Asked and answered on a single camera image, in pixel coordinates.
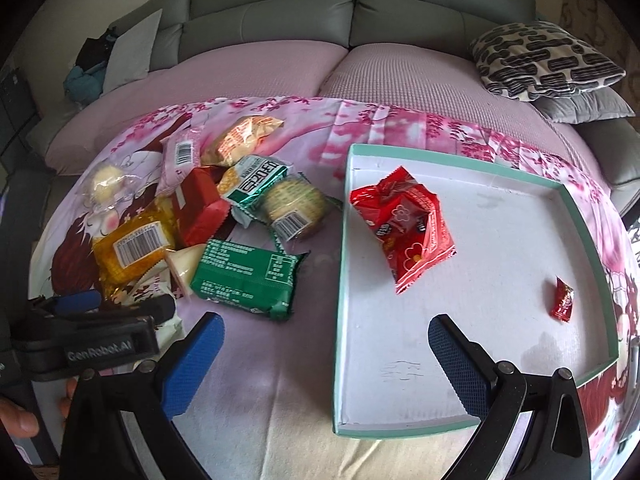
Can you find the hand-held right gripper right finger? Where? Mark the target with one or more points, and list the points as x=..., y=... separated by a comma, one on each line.
x=460, y=370

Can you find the blue cloth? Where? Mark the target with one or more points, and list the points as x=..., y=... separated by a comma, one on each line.
x=85, y=85

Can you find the pink printed blanket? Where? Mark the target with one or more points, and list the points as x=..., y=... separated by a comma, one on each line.
x=320, y=125

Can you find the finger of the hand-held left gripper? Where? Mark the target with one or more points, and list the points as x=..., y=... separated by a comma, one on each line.
x=157, y=310
x=75, y=301

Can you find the green and white snack packet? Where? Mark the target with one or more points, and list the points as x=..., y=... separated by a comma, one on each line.
x=255, y=180

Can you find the grey sofa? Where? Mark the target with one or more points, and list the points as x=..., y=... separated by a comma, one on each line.
x=425, y=10

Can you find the pink snack packet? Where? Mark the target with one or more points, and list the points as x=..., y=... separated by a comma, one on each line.
x=177, y=160

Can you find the clear wrapped white pastry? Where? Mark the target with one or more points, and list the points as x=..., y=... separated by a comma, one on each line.
x=107, y=182

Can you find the teal cardboard tray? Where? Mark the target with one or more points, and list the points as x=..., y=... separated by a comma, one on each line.
x=500, y=260

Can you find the black cloth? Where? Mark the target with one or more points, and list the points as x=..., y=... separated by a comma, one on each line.
x=92, y=52

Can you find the clear wrapped beige pastry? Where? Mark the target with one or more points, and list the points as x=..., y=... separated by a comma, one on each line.
x=185, y=265

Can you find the clear round cookie packet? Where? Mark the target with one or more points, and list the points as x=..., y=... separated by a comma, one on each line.
x=295, y=200

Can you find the flat green snack packet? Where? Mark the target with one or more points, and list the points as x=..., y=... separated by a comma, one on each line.
x=240, y=275

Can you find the large red snack packet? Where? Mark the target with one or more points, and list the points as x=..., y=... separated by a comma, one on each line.
x=405, y=230

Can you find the red box-shaped snack packet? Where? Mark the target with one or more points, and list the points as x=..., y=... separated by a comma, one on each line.
x=200, y=210

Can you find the yellow snack packet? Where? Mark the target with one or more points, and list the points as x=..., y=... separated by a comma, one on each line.
x=130, y=247

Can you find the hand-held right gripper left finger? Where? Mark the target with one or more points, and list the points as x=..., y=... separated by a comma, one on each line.
x=192, y=367

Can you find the black and white patterned pillow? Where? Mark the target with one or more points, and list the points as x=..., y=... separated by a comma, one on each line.
x=540, y=60

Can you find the person's left hand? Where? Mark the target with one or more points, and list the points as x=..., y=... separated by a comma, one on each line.
x=17, y=420

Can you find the light grey pillow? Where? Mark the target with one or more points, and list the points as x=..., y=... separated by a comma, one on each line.
x=130, y=55

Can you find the small red candy packet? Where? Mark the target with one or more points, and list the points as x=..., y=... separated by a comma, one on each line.
x=561, y=300

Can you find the dark cabinet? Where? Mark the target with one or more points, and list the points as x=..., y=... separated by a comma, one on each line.
x=17, y=110

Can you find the orange and cream snack packet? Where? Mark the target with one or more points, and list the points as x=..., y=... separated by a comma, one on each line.
x=245, y=140

